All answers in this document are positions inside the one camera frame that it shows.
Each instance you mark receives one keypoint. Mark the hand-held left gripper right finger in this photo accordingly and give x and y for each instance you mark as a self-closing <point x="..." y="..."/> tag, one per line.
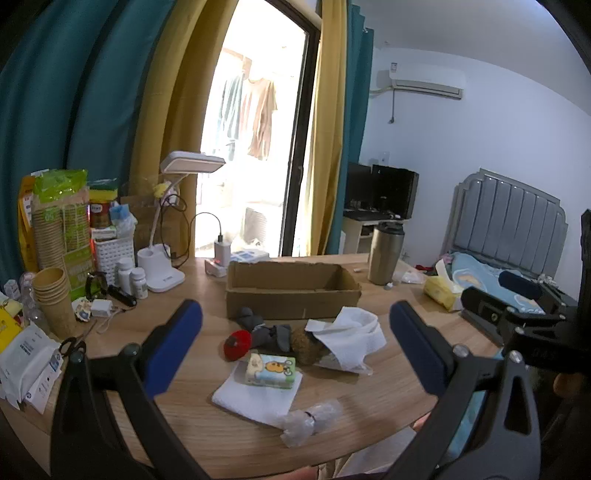
<point x="415" y="350"/>

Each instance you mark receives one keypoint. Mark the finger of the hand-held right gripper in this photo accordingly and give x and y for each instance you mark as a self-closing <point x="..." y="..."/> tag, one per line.
<point x="482" y="302"/>
<point x="519" y="282"/>

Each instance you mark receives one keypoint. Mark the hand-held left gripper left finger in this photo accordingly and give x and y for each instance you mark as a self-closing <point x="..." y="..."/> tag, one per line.
<point x="175" y="346"/>

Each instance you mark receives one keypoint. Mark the white paper towel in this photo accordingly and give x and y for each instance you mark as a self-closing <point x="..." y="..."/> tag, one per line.
<point x="355" y="337"/>

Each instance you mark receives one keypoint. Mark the brown sponge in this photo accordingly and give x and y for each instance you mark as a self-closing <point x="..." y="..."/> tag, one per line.
<point x="302" y="346"/>

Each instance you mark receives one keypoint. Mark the brown cardboard box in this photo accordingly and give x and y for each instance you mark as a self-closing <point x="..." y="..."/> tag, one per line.
<point x="295" y="295"/>

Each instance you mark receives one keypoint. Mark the yellow soft toy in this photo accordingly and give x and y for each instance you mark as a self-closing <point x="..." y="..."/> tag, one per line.
<point x="160" y="189"/>

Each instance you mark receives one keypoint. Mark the person's right hand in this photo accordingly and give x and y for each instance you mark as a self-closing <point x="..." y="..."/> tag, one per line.
<point x="569" y="384"/>

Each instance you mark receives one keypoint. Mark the blue printed blanket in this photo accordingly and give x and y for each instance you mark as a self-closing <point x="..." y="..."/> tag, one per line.
<point x="475" y="272"/>

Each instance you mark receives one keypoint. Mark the yellow tissue pack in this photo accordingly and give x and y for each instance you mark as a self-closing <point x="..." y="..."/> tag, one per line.
<point x="438" y="290"/>

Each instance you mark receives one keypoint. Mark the red ball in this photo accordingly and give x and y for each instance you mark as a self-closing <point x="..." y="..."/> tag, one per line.
<point x="236" y="346"/>

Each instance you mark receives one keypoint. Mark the grey bed headboard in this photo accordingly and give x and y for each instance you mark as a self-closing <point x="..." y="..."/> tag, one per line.
<point x="508" y="221"/>

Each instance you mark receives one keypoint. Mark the white pill bottle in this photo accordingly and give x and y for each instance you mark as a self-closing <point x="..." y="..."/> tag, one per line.
<point x="124" y="277"/>
<point x="138" y="284"/>

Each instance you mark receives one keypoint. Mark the black flashlight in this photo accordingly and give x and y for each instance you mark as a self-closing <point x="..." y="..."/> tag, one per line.
<point x="122" y="295"/>

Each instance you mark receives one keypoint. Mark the white desk lamp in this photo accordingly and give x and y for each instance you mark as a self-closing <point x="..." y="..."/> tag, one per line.
<point x="159" y="272"/>

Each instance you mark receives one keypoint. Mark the grey sock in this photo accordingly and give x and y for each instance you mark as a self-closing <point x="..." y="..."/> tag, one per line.
<point x="272" y="337"/>
<point x="249" y="318"/>

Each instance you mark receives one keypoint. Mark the small white adapter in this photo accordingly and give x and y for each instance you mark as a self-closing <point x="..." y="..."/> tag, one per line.
<point x="101" y="308"/>

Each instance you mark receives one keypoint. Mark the printed green sponge pack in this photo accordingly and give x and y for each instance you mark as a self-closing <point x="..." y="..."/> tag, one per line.
<point x="270" y="369"/>

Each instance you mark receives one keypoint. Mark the steel tumbler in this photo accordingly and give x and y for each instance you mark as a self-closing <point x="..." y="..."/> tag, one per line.
<point x="383" y="254"/>

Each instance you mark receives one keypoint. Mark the white charger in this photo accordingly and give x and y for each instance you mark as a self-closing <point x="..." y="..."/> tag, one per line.
<point x="221" y="251"/>

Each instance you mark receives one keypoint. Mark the black scissors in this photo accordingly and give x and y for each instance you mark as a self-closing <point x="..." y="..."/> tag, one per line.
<point x="69" y="346"/>

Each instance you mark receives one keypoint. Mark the white plastic basket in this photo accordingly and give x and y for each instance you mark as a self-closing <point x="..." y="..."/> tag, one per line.
<point x="108" y="256"/>

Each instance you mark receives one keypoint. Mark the white power strip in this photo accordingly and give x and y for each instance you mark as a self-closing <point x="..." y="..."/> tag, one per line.
<point x="247" y="257"/>

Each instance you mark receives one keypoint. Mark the crumpled clear plastic bag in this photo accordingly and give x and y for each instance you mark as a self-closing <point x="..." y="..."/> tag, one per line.
<point x="309" y="422"/>

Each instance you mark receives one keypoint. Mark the stack of paper cups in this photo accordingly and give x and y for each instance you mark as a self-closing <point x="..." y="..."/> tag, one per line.
<point x="53" y="300"/>

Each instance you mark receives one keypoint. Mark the white cabinet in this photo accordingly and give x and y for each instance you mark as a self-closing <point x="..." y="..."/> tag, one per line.
<point x="353" y="233"/>

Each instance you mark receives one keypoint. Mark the white wet wipes pack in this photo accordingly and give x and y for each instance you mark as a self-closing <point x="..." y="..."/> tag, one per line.
<point x="23" y="360"/>
<point x="44" y="387"/>

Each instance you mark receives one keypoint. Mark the black television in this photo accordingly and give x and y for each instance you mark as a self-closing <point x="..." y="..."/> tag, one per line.
<point x="392" y="189"/>

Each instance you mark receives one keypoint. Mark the red can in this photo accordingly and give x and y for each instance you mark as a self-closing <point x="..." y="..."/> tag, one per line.
<point x="99" y="212"/>

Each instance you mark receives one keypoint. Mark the yellow package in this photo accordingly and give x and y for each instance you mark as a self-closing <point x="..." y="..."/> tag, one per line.
<point x="8" y="330"/>

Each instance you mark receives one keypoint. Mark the green-label paper cup pack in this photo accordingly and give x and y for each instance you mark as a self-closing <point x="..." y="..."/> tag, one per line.
<point x="60" y="221"/>

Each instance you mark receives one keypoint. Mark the orange bag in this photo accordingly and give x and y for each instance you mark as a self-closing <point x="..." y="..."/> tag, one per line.
<point x="25" y="221"/>

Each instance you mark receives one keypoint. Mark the white air conditioner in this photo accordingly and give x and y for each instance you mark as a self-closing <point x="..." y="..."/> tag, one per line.
<point x="425" y="81"/>

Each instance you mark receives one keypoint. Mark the narrow yellow curtain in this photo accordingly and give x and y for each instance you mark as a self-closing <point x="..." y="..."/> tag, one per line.
<point x="330" y="138"/>

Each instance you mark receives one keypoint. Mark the brown hanging shirt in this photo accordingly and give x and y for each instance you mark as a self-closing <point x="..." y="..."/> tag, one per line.
<point x="258" y="115"/>

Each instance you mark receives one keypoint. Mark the green hanging shirt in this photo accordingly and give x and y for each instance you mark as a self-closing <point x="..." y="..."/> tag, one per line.
<point x="231" y="106"/>

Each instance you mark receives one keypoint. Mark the wide yellow curtain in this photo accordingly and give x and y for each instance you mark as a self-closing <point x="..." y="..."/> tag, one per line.
<point x="175" y="92"/>

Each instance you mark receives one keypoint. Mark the wide teal curtain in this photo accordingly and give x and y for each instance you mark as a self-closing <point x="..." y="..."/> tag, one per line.
<point x="69" y="92"/>

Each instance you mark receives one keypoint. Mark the black sliding door frame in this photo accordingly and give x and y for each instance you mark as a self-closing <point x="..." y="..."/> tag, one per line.
<point x="302" y="138"/>

